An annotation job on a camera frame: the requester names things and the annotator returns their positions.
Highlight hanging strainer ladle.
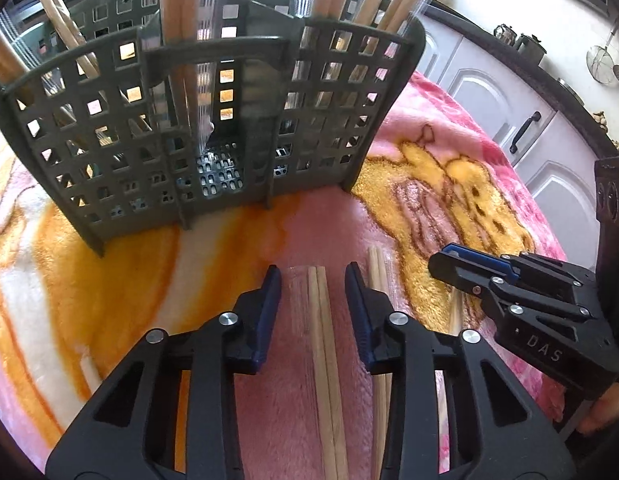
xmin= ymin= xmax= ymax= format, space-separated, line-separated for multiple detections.
xmin=586 ymin=18 xmax=619 ymax=87

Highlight pink bear blanket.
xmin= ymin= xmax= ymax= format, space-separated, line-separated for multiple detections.
xmin=0 ymin=75 xmax=564 ymax=479

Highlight person's right hand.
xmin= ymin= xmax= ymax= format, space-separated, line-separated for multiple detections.
xmin=577 ymin=384 xmax=619 ymax=434

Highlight dark green utensil basket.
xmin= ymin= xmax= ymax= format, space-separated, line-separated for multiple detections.
xmin=0 ymin=0 xmax=425 ymax=252

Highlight white kitchen cabinets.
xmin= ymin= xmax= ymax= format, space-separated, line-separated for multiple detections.
xmin=418 ymin=6 xmax=617 ymax=269

